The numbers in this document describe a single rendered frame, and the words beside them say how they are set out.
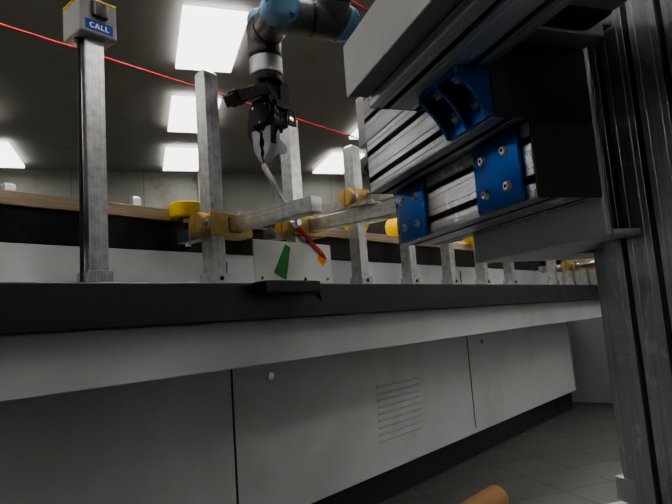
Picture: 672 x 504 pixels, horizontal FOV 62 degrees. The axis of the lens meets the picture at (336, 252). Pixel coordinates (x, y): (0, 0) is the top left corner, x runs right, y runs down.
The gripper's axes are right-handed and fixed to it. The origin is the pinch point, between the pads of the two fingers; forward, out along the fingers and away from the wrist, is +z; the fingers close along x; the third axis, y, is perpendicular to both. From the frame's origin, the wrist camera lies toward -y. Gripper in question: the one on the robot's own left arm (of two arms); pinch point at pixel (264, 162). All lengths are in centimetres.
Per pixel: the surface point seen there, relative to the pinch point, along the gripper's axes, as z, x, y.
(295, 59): -259, 323, 357
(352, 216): 11.9, -8.6, 18.6
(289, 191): 3.2, 7.1, 14.4
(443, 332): 42, 8, 83
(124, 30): -259, 390, 188
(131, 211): 7.8, 26.7, -16.8
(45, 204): 8.3, 26.7, -35.4
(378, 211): 12.1, -16.1, 18.6
